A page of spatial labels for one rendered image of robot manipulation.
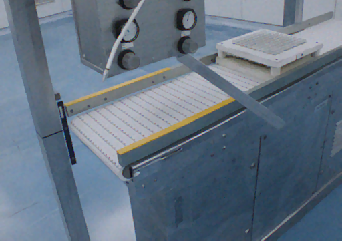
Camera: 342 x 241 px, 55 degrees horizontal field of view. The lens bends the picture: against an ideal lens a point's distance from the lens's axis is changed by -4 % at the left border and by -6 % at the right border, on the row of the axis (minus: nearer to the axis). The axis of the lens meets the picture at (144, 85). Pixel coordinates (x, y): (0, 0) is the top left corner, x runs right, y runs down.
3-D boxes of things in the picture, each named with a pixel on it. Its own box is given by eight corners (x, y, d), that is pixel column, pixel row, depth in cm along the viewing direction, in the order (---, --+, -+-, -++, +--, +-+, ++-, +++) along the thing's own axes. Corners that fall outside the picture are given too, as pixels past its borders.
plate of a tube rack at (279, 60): (277, 69, 91) (277, 62, 90) (215, 49, 110) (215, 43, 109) (323, 48, 103) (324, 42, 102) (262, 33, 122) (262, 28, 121)
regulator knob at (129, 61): (126, 75, 53) (123, 49, 52) (119, 71, 55) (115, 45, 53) (143, 69, 55) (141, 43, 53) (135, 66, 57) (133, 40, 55)
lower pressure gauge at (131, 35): (121, 45, 52) (117, 22, 51) (116, 43, 53) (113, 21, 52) (140, 39, 54) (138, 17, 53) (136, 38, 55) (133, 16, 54)
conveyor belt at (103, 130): (119, 184, 69) (117, 165, 67) (71, 135, 89) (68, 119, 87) (392, 38, 135) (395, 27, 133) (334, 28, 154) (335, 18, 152)
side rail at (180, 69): (69, 117, 87) (66, 107, 86) (66, 115, 88) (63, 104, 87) (332, 18, 151) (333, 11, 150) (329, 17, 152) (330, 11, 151)
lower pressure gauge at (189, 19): (182, 33, 59) (181, 11, 57) (177, 31, 60) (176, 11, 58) (198, 28, 60) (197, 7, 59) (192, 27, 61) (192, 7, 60)
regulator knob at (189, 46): (187, 59, 59) (186, 35, 58) (178, 55, 61) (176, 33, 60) (200, 54, 61) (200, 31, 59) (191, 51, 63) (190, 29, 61)
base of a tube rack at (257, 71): (276, 85, 93) (276, 77, 92) (215, 63, 112) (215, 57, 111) (321, 63, 105) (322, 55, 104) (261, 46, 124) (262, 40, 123)
